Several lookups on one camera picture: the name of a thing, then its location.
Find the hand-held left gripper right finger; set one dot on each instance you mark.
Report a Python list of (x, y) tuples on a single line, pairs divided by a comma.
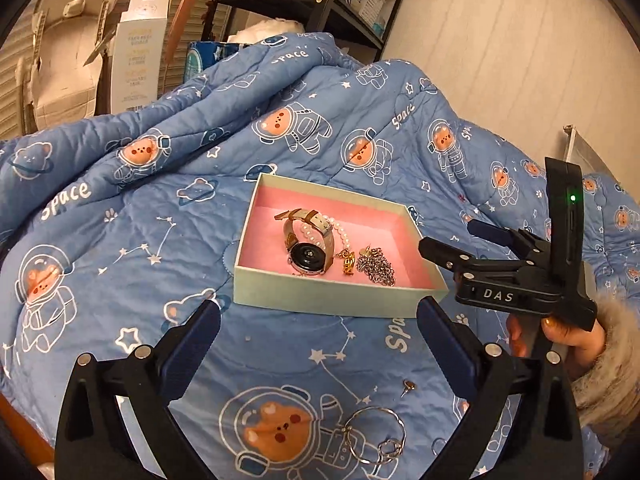
[(447, 350)]

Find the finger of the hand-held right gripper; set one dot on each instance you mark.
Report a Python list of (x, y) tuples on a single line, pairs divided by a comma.
[(445, 252), (492, 232)]

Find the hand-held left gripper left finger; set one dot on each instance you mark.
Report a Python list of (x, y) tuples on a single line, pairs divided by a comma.
[(192, 345)]

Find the small stud earring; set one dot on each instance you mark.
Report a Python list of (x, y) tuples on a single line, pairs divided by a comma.
[(409, 386)]

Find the mint green box pink lining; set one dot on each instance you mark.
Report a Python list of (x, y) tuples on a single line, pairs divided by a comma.
[(380, 225)]

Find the small gold charm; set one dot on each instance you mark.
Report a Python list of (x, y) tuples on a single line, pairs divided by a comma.
[(349, 262)]

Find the person's right forearm furry sleeve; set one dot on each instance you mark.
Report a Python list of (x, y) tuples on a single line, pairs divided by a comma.
[(612, 390)]

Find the person's right hand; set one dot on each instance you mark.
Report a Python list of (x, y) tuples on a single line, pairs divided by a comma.
[(580, 342)]

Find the blue astronaut bear printed blanket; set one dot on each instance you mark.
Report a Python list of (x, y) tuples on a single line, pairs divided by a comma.
[(150, 220)]

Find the white plastic basket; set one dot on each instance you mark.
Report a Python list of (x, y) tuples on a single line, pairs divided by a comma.
[(367, 5)]

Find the black metal shelf rack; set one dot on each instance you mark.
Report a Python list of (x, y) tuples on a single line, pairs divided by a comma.
[(325, 5)]

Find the white plastic bag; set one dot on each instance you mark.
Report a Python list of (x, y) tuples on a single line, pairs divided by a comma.
[(267, 30)]

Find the blue tissue pack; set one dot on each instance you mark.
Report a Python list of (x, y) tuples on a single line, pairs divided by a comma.
[(215, 55)]

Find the tall white carton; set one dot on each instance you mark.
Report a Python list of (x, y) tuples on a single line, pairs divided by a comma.
[(137, 55)]

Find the brown cardboard tag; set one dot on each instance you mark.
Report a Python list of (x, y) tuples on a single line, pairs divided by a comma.
[(100, 47)]

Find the white baby high chair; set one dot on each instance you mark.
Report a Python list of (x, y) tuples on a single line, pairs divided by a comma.
[(65, 60)]

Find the white mesh bed rail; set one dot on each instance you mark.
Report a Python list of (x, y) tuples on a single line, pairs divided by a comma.
[(582, 147)]

